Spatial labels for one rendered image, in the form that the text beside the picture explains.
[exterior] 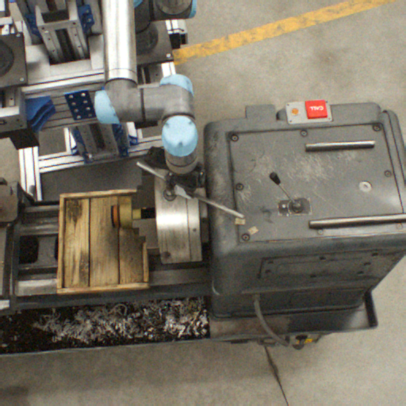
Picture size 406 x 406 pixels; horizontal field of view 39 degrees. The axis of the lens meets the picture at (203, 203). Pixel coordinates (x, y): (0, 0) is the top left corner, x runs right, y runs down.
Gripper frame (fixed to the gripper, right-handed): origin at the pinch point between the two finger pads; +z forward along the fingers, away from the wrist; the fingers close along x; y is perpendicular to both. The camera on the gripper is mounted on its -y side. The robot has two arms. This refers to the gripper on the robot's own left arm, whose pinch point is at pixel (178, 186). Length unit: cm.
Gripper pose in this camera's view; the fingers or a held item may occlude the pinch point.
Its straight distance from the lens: 156.5
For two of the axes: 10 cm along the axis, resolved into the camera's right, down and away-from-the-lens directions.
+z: 0.1, 3.4, 9.4
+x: 5.2, -8.0, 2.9
